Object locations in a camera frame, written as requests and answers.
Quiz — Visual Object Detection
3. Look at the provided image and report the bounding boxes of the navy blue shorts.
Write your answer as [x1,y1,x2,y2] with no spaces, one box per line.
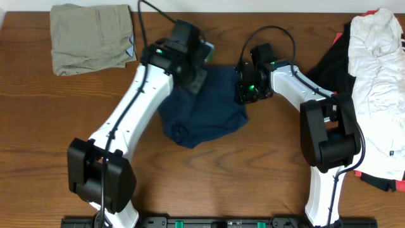
[158,65,248,149]

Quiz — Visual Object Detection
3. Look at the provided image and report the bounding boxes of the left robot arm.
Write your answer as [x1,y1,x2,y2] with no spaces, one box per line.
[61,20,214,227]

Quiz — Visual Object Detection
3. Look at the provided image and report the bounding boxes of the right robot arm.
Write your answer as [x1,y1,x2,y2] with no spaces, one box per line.
[236,43,365,227]

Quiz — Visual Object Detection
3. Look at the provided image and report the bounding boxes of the black garment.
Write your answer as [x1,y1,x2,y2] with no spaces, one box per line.
[306,22,356,94]

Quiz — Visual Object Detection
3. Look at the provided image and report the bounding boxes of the folded khaki shorts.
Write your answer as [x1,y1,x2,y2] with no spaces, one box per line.
[50,4,137,76]

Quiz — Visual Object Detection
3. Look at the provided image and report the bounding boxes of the white garment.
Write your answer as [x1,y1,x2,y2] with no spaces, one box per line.
[347,7,405,181]

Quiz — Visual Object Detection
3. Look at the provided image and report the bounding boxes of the red garment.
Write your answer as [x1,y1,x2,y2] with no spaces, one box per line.
[332,9,405,193]

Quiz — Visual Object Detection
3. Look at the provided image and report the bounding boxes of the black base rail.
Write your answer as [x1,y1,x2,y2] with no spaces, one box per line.
[60,217,378,228]

